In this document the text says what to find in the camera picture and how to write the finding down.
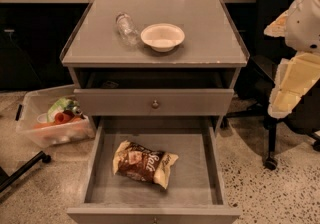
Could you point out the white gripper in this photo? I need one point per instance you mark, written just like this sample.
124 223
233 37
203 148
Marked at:
304 26

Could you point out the brown chip bag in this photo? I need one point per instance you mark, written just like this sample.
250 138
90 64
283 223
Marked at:
142 164

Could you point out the open grey middle drawer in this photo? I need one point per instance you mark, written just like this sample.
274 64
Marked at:
195 193

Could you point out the grey drawer cabinet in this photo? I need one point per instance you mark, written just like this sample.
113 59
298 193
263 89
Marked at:
210 57

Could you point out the closed grey upper drawer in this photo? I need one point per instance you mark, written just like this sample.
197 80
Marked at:
154 102

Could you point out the black office chair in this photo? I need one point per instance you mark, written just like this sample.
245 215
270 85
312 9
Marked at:
257 80

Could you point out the white bowl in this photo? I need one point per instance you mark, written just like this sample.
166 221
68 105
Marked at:
162 37

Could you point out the clear plastic bottle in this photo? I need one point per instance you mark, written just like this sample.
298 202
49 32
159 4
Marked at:
127 29

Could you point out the green packet in bin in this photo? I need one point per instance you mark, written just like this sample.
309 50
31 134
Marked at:
60 106

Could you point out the orange items in bin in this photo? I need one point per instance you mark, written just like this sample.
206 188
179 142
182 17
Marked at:
59 119

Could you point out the clear plastic storage bin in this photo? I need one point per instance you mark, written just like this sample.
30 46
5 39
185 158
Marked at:
34 110

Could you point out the black chair leg with caster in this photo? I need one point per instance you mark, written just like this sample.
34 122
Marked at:
7 180

